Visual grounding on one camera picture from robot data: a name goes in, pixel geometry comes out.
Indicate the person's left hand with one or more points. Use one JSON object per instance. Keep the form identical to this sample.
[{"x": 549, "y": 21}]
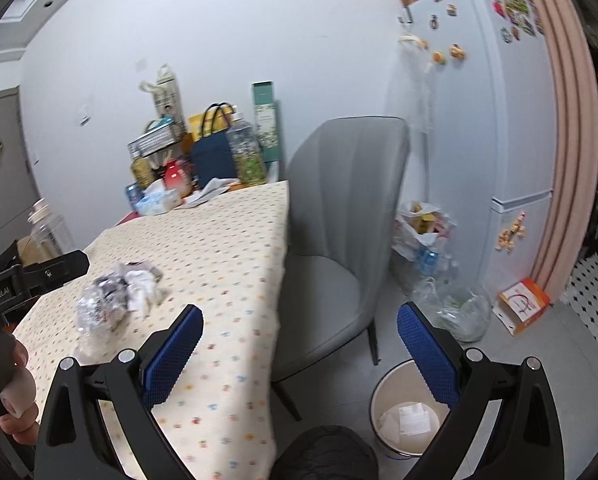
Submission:
[{"x": 21, "y": 410}]

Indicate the dotted cream tablecloth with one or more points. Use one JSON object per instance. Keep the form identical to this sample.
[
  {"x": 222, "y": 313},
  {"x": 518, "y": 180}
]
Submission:
[{"x": 219, "y": 260}]

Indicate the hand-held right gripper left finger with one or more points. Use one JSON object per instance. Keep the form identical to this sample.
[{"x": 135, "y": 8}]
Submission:
[{"x": 174, "y": 355}]

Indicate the white paper slip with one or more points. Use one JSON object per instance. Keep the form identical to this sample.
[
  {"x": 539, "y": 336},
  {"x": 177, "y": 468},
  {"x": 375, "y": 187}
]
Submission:
[{"x": 411, "y": 417}]

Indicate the white round wastebasket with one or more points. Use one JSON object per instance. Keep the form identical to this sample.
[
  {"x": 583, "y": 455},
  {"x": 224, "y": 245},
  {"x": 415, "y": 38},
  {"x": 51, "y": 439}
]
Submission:
[{"x": 389, "y": 400}]

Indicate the orange and white carton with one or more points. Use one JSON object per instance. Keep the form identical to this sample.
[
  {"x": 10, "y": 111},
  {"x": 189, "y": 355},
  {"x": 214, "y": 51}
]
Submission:
[{"x": 521, "y": 305}]

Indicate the clear plastic wrapper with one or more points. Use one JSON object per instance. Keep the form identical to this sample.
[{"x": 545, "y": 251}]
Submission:
[{"x": 101, "y": 305}]

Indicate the clear plastic water bottles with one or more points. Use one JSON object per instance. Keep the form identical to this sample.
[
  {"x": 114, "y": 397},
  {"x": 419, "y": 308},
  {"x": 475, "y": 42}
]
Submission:
[{"x": 449, "y": 267}]

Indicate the white paper booklet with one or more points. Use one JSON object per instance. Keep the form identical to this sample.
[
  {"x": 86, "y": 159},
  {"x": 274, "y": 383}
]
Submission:
[{"x": 211, "y": 192}]

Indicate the pink curtain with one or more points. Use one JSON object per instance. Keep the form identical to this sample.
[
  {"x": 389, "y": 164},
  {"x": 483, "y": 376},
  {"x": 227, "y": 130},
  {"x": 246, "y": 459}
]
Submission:
[{"x": 564, "y": 110}]

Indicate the blue drink can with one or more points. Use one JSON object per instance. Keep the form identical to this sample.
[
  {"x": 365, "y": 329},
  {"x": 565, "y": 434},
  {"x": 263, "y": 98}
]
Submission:
[{"x": 428, "y": 260}]

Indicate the person's dark trouser leg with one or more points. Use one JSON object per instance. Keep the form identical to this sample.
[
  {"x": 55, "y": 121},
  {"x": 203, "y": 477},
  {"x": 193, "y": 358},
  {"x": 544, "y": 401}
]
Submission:
[{"x": 324, "y": 455}]

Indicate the tall green box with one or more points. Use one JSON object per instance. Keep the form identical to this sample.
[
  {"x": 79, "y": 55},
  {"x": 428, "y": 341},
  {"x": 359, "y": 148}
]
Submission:
[{"x": 266, "y": 120}]

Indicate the yellow oil bottle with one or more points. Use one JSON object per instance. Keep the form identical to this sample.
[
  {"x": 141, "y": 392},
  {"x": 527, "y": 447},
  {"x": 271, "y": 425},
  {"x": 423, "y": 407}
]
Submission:
[{"x": 141, "y": 172}]

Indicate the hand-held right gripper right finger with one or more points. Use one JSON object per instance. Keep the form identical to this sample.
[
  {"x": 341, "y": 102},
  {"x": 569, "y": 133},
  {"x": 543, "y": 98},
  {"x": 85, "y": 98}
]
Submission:
[{"x": 426, "y": 355}]

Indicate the grey upholstered chair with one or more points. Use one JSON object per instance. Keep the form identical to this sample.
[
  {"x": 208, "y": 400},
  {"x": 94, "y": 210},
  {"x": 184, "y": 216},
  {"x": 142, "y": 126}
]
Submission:
[{"x": 339, "y": 200}]

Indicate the white refrigerator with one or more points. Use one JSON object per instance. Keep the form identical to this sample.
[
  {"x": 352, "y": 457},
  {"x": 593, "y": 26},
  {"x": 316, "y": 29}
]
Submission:
[{"x": 479, "y": 135}]

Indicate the clear floral plastic jar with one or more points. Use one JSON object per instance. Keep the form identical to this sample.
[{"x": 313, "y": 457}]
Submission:
[{"x": 246, "y": 155}]

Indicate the white plastic bag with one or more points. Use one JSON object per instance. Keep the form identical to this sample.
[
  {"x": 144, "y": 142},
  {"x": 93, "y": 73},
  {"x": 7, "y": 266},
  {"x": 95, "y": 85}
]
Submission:
[{"x": 414, "y": 240}]

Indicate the hanging clear plastic bag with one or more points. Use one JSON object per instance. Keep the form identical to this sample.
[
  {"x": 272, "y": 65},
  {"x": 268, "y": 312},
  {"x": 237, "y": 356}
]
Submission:
[{"x": 419, "y": 95}]

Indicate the tissue pack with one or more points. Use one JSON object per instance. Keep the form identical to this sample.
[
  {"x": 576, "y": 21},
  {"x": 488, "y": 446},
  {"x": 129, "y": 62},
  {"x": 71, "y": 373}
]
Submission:
[{"x": 156, "y": 200}]

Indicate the white tissue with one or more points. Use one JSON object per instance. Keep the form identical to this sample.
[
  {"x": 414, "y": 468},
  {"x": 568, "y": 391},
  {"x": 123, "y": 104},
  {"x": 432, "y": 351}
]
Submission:
[{"x": 141, "y": 285}]

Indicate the cluster of figurine magnets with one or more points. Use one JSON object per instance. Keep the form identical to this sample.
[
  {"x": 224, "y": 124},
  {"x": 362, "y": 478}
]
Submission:
[{"x": 511, "y": 232}]

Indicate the grey door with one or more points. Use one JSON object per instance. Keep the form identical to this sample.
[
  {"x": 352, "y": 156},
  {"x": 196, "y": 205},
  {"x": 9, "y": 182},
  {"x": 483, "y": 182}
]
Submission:
[{"x": 9, "y": 185}]

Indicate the cluster of flat picture magnets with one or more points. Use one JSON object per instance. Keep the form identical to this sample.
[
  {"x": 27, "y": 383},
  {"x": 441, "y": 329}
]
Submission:
[{"x": 516, "y": 12}]

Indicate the navy tote bag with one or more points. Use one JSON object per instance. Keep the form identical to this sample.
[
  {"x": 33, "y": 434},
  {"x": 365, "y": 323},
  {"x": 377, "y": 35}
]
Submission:
[{"x": 214, "y": 160}]

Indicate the yellow paper bag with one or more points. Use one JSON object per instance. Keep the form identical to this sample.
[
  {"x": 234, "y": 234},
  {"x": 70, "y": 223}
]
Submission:
[{"x": 196, "y": 127}]

